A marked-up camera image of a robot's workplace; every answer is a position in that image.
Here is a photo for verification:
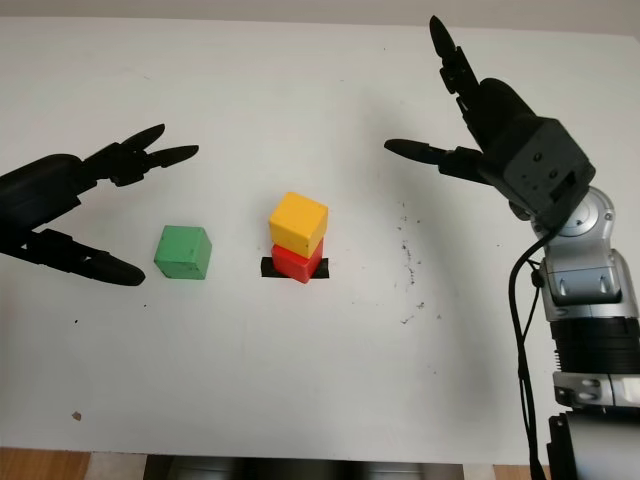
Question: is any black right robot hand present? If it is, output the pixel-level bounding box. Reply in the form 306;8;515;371
383;14;540;207

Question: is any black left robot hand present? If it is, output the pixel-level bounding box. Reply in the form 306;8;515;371
0;123;200;288

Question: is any green wooden block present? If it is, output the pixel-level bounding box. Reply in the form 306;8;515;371
153;224;213;282

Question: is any yellow wooden block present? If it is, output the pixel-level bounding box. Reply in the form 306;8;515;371
268;191;330;259

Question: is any red wooden block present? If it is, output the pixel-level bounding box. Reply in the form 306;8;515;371
271;237;325;285

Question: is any black tape strip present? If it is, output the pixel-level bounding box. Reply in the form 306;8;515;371
259;256;330;281

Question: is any dark robot torso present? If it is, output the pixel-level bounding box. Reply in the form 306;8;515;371
144;455;531;480

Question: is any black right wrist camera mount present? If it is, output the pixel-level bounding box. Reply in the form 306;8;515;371
502;118;597;236

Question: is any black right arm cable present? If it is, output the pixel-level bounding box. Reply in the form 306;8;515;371
508;233;551;480

